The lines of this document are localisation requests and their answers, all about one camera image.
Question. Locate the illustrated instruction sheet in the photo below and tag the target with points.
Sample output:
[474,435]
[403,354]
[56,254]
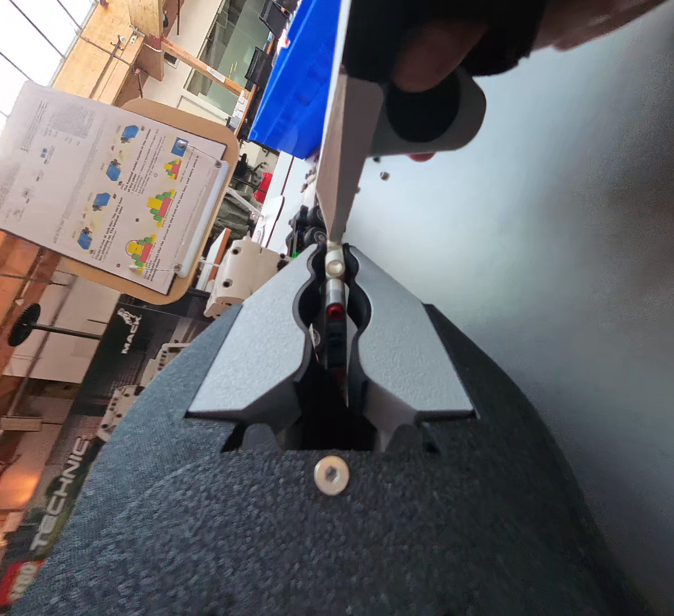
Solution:
[95,179]

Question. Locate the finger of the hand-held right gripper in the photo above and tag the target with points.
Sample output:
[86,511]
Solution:
[347,152]

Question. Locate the dark lego set box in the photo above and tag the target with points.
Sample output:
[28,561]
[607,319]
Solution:
[63,468]

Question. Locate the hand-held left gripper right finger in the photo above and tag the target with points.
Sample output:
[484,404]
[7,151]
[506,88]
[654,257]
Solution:
[416,358]

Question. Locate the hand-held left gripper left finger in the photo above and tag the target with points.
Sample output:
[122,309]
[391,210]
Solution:
[252,358]

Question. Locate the black mesh office chair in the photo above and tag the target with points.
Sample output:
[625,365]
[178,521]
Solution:
[275,16]
[259,67]

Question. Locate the black round-base stand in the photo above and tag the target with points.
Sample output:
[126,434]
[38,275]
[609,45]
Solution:
[23,324]

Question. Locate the blue plastic bin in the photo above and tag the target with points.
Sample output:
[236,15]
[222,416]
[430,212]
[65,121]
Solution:
[300,73]

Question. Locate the lego beam assembly with pins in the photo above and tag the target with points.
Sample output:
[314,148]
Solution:
[334,305]

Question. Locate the wooden clipboard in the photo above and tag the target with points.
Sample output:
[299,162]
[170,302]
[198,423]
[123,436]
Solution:
[200,127]

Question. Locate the red crate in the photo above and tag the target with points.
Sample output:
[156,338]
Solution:
[266,188]

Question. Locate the white and green lego truck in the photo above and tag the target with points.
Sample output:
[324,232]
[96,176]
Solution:
[242,274]

